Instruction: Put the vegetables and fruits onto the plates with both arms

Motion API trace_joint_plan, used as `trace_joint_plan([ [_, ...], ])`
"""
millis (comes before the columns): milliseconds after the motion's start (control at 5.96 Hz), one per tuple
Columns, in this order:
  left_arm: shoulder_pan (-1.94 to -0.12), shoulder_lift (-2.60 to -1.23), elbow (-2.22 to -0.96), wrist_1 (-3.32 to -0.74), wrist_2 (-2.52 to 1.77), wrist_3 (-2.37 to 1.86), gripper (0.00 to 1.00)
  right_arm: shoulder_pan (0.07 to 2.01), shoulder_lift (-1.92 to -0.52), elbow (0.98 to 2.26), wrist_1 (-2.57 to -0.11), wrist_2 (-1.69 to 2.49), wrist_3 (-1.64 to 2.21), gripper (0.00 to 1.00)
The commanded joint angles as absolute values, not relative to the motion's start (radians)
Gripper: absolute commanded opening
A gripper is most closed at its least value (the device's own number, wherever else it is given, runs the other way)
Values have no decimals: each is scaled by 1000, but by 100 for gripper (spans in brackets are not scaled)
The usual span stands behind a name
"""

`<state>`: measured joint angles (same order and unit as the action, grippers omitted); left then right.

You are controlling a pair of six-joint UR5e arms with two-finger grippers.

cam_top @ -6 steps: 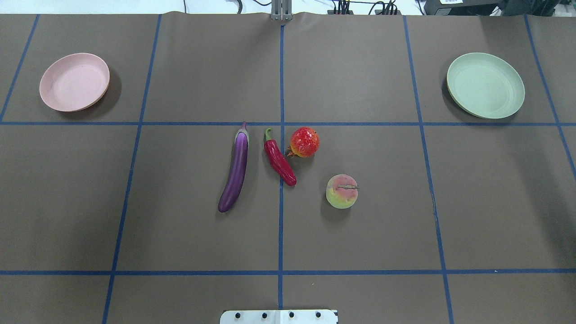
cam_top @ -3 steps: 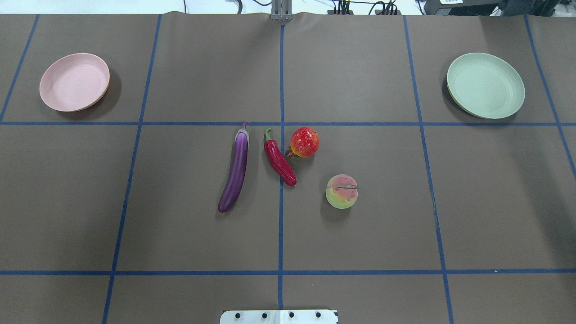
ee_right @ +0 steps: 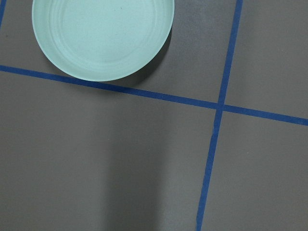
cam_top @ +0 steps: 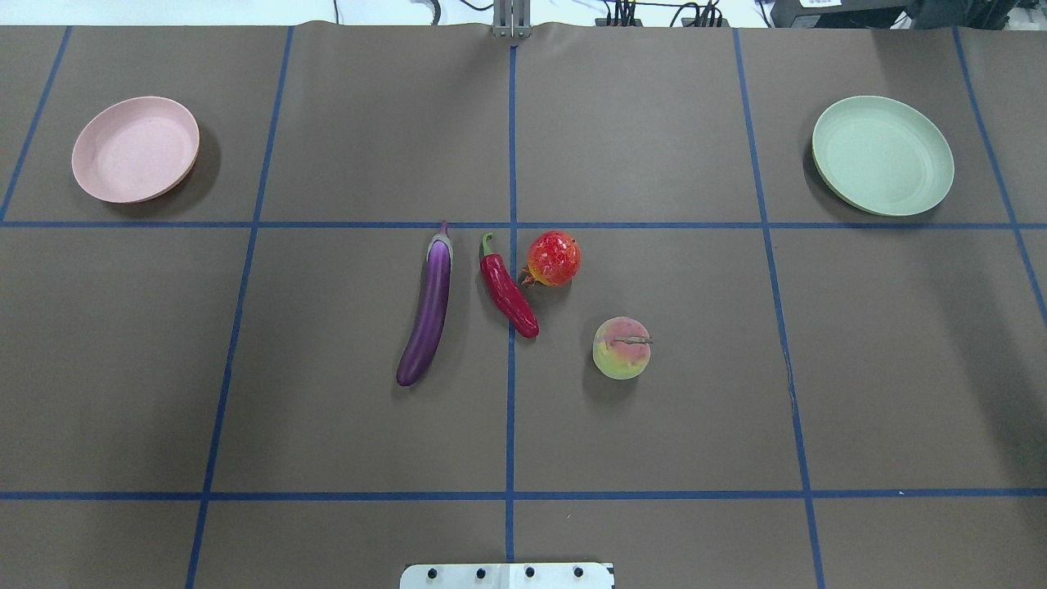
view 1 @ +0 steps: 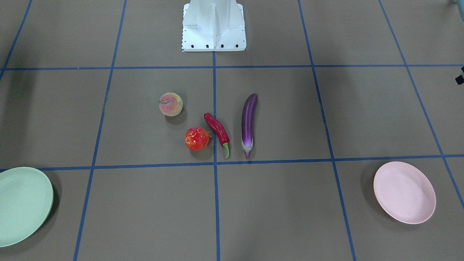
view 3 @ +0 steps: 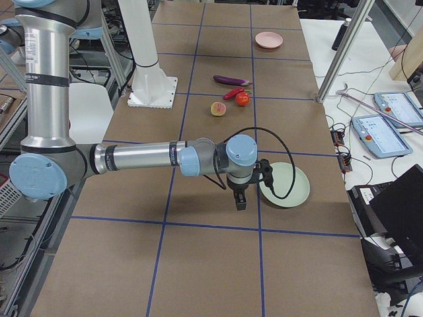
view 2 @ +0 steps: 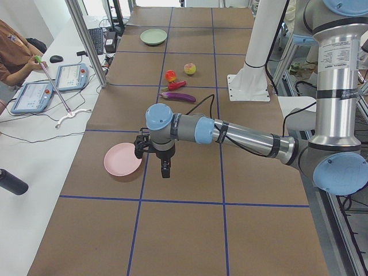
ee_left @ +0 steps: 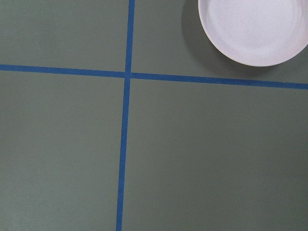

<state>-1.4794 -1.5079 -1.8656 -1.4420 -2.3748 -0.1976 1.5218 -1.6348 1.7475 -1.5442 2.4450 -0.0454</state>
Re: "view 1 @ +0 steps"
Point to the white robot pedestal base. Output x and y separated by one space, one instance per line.
213 25

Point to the red chili pepper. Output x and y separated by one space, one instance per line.
220 132

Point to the purple eggplant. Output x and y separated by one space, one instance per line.
247 120

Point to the peach fruit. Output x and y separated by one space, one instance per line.
170 104

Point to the green plate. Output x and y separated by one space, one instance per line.
26 199

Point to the pink plate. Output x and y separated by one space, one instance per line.
404 192

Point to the red pomegranate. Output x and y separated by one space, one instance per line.
197 138

